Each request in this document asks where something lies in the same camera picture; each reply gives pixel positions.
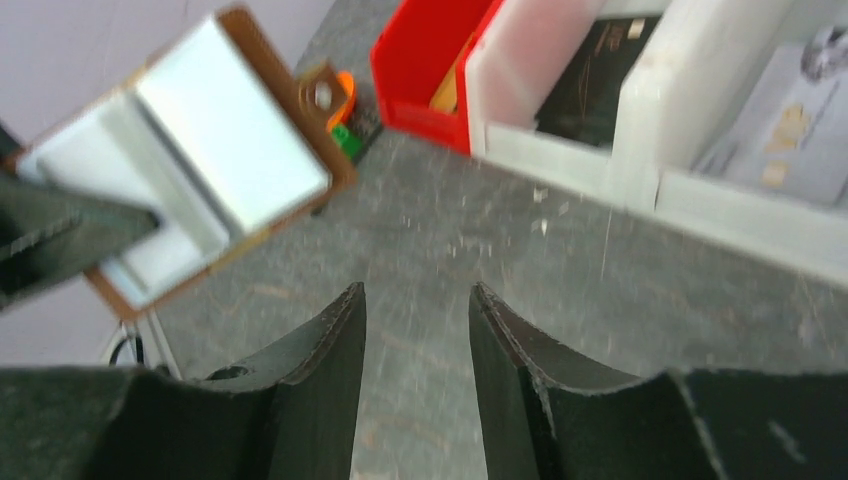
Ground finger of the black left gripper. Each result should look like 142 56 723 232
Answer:
1 168 159 310

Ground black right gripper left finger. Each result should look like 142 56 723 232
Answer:
1 282 367 479

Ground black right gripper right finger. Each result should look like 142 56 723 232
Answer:
468 283 847 479

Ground brown leather card holder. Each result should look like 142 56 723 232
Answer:
8 3 356 320

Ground black card in bin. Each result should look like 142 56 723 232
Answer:
535 15 661 149

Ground cards in red bin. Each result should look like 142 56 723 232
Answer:
429 35 474 114

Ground cards in white bin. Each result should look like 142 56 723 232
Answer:
692 26 847 207

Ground green toy block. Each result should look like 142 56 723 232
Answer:
330 123 364 160

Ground white plastic bin left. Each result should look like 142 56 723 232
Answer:
464 1 792 206

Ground white plastic bin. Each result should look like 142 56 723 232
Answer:
653 1 847 285
464 1 792 206

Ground white plastic bin right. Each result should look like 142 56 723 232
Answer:
653 1 847 285

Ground red plastic bin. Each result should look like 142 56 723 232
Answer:
370 0 501 155

